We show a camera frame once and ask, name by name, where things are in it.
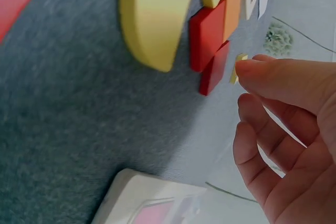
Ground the white tray with pink inlay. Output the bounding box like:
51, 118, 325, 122
90, 168, 211, 224

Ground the grey felt mat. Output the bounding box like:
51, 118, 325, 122
0, 0, 238, 224

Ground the large yellow curved block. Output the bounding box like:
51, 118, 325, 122
119, 0, 193, 73

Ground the large red square block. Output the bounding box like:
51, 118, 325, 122
189, 0, 227, 73

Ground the small red block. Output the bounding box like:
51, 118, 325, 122
198, 39, 231, 97

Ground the small yellow block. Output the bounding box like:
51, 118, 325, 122
229, 53, 249, 85

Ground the orange square block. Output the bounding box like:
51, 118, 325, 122
222, 0, 243, 43

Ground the person's right hand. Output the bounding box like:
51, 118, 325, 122
233, 54, 336, 224

